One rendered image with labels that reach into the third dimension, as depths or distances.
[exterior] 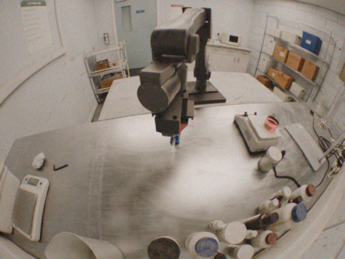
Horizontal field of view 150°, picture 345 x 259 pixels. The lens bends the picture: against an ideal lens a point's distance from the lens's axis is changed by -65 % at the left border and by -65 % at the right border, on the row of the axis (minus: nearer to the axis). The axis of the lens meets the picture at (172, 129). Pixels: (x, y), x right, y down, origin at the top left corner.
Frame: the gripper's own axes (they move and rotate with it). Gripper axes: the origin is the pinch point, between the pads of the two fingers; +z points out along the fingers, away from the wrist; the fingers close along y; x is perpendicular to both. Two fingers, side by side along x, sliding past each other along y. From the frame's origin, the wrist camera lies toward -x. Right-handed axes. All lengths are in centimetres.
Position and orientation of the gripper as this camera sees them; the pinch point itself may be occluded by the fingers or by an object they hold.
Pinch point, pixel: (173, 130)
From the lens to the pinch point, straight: 39.2
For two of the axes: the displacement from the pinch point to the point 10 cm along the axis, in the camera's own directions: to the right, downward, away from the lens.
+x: 1.2, -7.2, 6.8
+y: 9.9, 0.9, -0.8
